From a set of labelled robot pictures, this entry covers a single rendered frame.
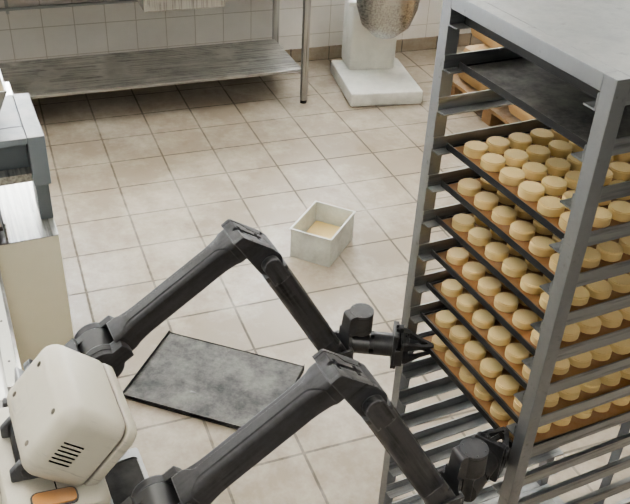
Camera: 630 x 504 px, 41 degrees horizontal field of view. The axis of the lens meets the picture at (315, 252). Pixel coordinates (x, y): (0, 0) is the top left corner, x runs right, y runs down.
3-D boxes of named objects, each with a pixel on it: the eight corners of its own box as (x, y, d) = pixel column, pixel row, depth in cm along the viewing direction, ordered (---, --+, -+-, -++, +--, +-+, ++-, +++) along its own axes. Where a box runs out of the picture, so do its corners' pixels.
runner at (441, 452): (393, 477, 231) (394, 469, 229) (388, 470, 233) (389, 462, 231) (576, 412, 255) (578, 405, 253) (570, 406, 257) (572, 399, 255)
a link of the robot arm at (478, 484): (446, 496, 168) (472, 509, 166) (449, 472, 165) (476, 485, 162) (461, 475, 173) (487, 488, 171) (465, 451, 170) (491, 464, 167)
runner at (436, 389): (403, 406, 215) (404, 397, 214) (397, 399, 218) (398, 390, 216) (596, 344, 240) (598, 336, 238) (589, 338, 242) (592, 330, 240)
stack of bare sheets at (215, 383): (122, 397, 321) (122, 392, 320) (169, 335, 353) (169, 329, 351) (269, 438, 307) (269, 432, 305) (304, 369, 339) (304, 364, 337)
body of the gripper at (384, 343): (402, 337, 197) (370, 334, 197) (397, 370, 203) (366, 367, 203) (401, 320, 202) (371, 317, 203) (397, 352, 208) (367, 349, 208)
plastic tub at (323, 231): (314, 227, 429) (315, 200, 420) (353, 238, 422) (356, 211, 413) (288, 256, 406) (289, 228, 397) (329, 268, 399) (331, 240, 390)
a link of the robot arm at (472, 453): (416, 485, 169) (438, 517, 163) (421, 444, 163) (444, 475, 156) (466, 468, 173) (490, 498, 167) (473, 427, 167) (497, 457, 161)
